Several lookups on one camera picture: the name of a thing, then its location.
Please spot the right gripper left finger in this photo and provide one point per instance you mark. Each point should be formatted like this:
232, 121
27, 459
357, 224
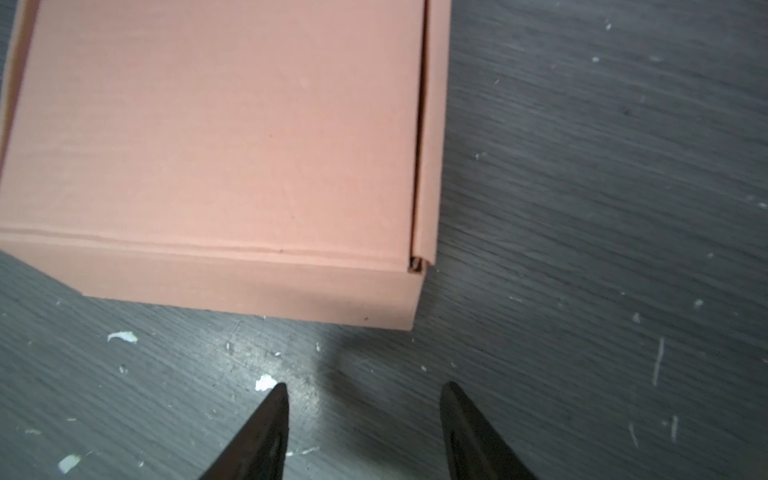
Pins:
258, 450

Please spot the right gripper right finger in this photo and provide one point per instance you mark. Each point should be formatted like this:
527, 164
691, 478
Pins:
474, 449

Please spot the peach paper box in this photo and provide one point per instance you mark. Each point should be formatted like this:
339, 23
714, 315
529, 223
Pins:
272, 158

